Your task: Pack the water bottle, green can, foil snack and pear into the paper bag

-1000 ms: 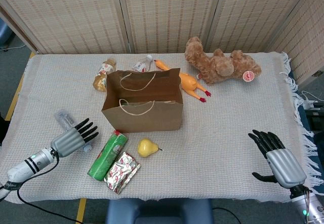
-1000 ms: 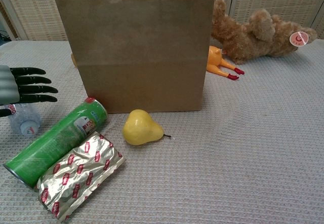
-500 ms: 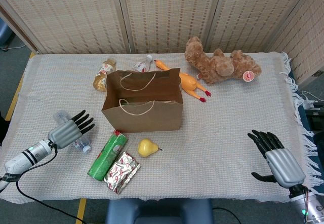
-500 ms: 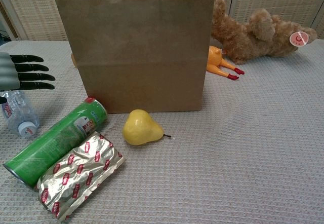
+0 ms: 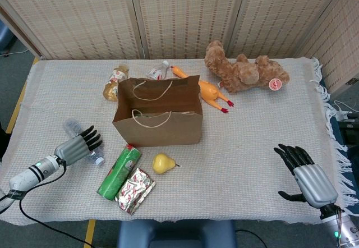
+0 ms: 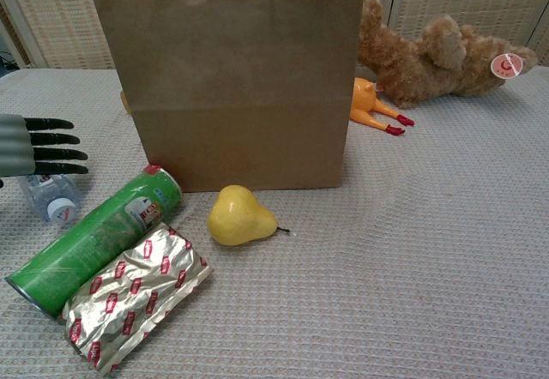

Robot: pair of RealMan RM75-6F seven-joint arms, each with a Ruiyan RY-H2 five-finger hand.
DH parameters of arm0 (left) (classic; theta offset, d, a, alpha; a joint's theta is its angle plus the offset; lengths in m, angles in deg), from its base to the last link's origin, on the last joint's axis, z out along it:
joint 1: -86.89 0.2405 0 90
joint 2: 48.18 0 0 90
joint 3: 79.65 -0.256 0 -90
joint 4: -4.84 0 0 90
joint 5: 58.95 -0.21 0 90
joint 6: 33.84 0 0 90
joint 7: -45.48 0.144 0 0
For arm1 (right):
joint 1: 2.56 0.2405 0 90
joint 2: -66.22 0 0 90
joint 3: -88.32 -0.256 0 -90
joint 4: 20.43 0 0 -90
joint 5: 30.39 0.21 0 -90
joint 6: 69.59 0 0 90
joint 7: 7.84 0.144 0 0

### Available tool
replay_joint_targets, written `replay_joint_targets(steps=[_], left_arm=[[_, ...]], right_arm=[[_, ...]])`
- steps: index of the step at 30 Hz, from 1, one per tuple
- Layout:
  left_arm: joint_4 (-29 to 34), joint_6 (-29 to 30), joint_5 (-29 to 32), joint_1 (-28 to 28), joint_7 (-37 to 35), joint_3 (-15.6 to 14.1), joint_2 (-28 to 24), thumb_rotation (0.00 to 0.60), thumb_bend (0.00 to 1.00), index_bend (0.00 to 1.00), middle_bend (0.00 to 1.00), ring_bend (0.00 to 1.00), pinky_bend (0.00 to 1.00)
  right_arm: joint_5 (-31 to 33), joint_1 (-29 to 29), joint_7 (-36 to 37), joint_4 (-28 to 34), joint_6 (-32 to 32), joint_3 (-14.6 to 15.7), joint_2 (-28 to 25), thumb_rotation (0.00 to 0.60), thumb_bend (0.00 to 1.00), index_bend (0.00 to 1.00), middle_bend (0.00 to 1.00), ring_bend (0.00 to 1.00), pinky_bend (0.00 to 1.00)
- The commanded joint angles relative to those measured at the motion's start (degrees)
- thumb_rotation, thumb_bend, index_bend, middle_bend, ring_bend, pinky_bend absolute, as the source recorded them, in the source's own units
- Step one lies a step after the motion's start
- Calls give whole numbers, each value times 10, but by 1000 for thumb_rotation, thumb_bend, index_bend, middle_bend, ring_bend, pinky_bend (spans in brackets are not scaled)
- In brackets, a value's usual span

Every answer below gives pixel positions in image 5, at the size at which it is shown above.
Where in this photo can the white woven tablecloth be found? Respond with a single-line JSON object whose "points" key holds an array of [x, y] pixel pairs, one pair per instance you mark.
{"points": [[252, 147]]}

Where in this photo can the amber tea bottle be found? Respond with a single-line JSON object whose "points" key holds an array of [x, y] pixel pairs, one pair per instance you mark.
{"points": [[112, 86]]}

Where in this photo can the yellow pear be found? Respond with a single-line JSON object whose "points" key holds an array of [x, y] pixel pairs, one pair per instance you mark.
{"points": [[161, 164]]}

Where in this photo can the black device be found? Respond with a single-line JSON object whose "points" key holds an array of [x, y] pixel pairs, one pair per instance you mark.
{"points": [[350, 130]]}

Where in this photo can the green Pringles can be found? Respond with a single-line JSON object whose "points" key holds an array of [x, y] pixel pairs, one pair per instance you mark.
{"points": [[117, 172]]}

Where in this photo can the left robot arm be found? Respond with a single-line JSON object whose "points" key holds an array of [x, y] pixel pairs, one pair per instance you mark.
{"points": [[28, 175]]}

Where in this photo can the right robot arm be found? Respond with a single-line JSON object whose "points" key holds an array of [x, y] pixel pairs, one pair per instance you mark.
{"points": [[342, 228]]}

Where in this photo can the clear plastic water bottle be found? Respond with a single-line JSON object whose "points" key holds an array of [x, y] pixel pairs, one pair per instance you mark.
{"points": [[71, 127]]}

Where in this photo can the brown paper bag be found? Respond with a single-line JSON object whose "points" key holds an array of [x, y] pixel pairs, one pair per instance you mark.
{"points": [[162, 133]]}

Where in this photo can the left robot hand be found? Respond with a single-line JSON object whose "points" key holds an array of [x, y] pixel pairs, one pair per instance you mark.
{"points": [[73, 149]]}

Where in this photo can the small clear red-label bottle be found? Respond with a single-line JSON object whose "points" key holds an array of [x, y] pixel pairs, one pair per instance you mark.
{"points": [[155, 72]]}

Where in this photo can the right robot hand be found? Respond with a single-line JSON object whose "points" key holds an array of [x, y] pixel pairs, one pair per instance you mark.
{"points": [[317, 186]]}

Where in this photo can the brown teddy bear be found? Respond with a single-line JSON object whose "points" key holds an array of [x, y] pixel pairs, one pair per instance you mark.
{"points": [[241, 74]]}

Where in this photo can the blue padded seat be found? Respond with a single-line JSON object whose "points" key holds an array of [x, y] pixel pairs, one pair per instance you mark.
{"points": [[176, 231]]}

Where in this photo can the orange rubber chicken toy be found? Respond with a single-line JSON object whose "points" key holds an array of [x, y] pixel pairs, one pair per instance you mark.
{"points": [[209, 91]]}

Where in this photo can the blue chair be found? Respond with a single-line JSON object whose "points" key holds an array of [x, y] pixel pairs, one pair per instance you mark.
{"points": [[4, 37]]}

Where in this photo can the bamboo folding screen panel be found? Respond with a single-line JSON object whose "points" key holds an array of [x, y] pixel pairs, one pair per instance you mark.
{"points": [[280, 15], [342, 48], [70, 15], [188, 15]]}

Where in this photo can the silver foil snack packet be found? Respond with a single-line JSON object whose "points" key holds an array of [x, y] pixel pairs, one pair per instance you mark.
{"points": [[134, 189]]}

